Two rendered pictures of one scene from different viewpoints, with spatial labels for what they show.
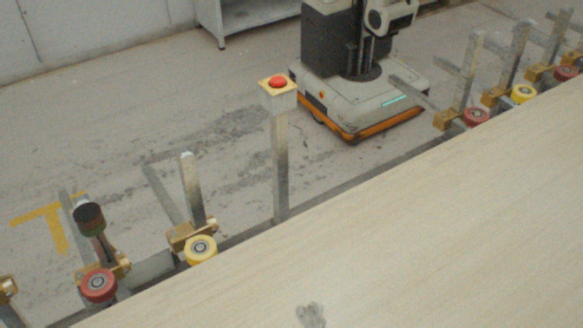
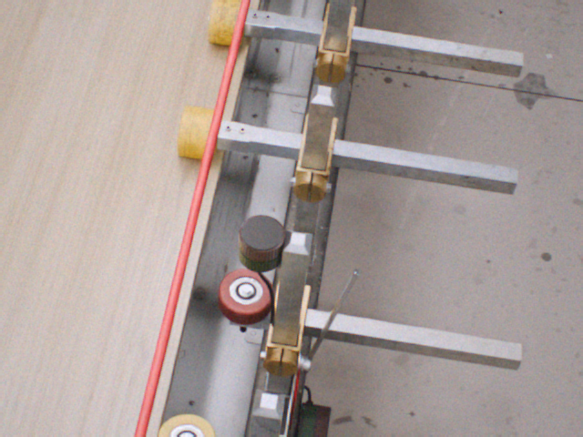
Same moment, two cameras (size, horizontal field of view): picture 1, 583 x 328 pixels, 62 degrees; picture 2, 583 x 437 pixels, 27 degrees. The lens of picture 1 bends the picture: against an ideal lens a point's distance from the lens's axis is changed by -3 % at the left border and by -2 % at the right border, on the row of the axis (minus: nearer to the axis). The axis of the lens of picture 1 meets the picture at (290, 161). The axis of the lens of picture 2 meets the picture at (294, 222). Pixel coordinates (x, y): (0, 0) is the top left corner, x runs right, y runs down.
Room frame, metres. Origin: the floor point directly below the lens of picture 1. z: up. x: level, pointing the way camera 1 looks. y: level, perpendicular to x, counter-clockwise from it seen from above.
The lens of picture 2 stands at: (1.25, -0.31, 2.42)
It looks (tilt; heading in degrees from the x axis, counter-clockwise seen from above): 54 degrees down; 125
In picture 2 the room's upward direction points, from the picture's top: 7 degrees clockwise
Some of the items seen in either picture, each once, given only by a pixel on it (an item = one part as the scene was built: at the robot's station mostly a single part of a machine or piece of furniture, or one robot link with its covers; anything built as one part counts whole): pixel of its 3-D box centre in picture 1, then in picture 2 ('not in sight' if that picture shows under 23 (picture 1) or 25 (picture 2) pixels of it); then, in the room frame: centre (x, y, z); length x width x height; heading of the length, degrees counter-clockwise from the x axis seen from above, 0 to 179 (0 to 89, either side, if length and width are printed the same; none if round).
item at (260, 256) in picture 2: (88, 215); (261, 238); (0.69, 0.43, 1.10); 0.06 x 0.06 x 0.02
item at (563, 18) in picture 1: (546, 62); not in sight; (1.66, -1.02, 0.87); 0.04 x 0.04 x 0.48; 32
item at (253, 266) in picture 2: (91, 223); (260, 248); (0.69, 0.43, 1.07); 0.06 x 0.06 x 0.02
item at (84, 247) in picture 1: (82, 241); (374, 334); (0.82, 0.56, 0.84); 0.43 x 0.03 x 0.04; 32
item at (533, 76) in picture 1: (540, 70); not in sight; (1.65, -1.00, 0.84); 0.14 x 0.06 x 0.05; 122
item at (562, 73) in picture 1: (561, 82); not in sight; (1.55, -1.04, 0.85); 0.08 x 0.08 x 0.11
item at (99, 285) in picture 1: (103, 293); (244, 309); (0.65, 0.46, 0.85); 0.08 x 0.08 x 0.11
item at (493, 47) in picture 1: (519, 62); not in sight; (1.72, -0.94, 0.84); 0.43 x 0.03 x 0.04; 32
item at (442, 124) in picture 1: (451, 116); not in sight; (1.39, -0.58, 0.82); 0.14 x 0.06 x 0.05; 122
